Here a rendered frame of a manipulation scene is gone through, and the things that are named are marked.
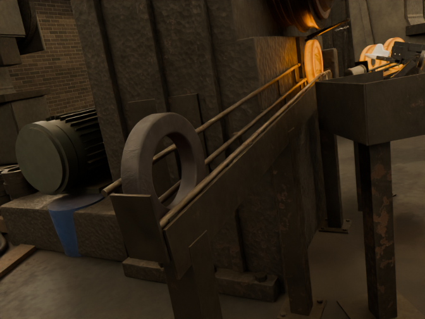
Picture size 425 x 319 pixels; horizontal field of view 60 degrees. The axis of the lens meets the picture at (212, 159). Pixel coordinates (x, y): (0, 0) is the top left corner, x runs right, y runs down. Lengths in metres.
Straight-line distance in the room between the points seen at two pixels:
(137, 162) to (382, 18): 3.89
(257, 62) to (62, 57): 7.54
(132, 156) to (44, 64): 7.73
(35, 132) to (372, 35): 3.36
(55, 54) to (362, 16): 6.09
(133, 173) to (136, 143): 0.04
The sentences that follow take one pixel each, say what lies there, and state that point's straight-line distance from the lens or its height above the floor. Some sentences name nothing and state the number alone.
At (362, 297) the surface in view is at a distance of 1.37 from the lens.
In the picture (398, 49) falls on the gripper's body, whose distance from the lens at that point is 1.64.
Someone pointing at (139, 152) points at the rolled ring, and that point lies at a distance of 0.52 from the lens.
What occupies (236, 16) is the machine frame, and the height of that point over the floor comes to 0.94.
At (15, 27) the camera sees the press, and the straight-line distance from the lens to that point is 5.53.
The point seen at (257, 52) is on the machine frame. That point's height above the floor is 0.83.
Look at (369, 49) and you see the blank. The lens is 1.98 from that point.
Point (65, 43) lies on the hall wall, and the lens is 8.67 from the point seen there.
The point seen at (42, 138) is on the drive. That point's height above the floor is 0.60.
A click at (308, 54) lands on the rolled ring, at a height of 0.79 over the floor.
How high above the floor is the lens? 0.81
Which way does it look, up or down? 14 degrees down
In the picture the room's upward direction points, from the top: 9 degrees counter-clockwise
